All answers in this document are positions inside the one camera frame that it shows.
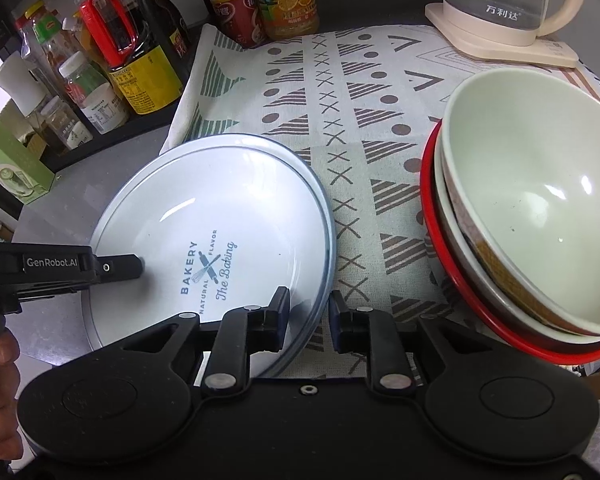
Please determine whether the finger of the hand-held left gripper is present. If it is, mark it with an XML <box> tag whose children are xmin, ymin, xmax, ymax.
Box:
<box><xmin>97</xmin><ymin>255</ymin><xmax>145</xmax><ymax>284</ymax></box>

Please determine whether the soy sauce bottle red handle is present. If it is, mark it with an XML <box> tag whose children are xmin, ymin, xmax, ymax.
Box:
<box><xmin>75</xmin><ymin>0</ymin><xmax>186</xmax><ymax>116</ymax></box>

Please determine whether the green cap sauce bottle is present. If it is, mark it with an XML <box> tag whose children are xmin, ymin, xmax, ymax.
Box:
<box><xmin>17</xmin><ymin>2</ymin><xmax>76</xmax><ymax>86</ymax></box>

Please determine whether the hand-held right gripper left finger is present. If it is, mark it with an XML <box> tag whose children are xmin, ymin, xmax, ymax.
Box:
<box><xmin>122</xmin><ymin>287</ymin><xmax>291</xmax><ymax>396</ymax></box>

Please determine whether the person's left hand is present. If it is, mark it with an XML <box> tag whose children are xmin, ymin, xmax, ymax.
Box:
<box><xmin>0</xmin><ymin>330</ymin><xmax>26</xmax><ymax>461</ymax></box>

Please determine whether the patterned table cloth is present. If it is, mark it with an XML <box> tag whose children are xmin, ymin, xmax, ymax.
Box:
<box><xmin>162</xmin><ymin>22</ymin><xmax>600</xmax><ymax>378</ymax></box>

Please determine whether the white cap seasoning jar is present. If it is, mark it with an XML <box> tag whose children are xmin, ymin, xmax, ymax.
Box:
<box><xmin>57</xmin><ymin>52</ymin><xmax>131</xmax><ymax>136</ymax></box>

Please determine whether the white printed plate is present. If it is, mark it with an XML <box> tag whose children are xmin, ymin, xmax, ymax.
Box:
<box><xmin>80</xmin><ymin>132</ymin><xmax>337</xmax><ymax>378</ymax></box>

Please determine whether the red drink can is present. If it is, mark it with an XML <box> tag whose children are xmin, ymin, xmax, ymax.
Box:
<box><xmin>192</xmin><ymin>0</ymin><xmax>268</xmax><ymax>50</ymax></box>

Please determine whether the orange juice bottle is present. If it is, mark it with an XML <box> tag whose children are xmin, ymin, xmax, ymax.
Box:
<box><xmin>245</xmin><ymin>0</ymin><xmax>321</xmax><ymax>41</ymax></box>

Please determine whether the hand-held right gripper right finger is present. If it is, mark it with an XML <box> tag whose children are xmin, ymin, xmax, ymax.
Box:
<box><xmin>329</xmin><ymin>290</ymin><xmax>496</xmax><ymax>395</ymax></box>

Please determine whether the red rimmed bowl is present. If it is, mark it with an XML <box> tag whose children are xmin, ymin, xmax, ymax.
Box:
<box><xmin>420</xmin><ymin>120</ymin><xmax>600</xmax><ymax>366</ymax></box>

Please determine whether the small spice jar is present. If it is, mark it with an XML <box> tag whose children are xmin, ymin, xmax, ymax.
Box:
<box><xmin>0</xmin><ymin>55</ymin><xmax>93</xmax><ymax>153</ymax></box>

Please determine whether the large white bowl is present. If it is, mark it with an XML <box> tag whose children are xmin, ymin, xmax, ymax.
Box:
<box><xmin>440</xmin><ymin>69</ymin><xmax>600</xmax><ymax>336</ymax></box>

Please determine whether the green cardboard box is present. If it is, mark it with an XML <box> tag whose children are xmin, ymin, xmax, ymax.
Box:
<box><xmin>0</xmin><ymin>115</ymin><xmax>58</xmax><ymax>206</ymax></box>

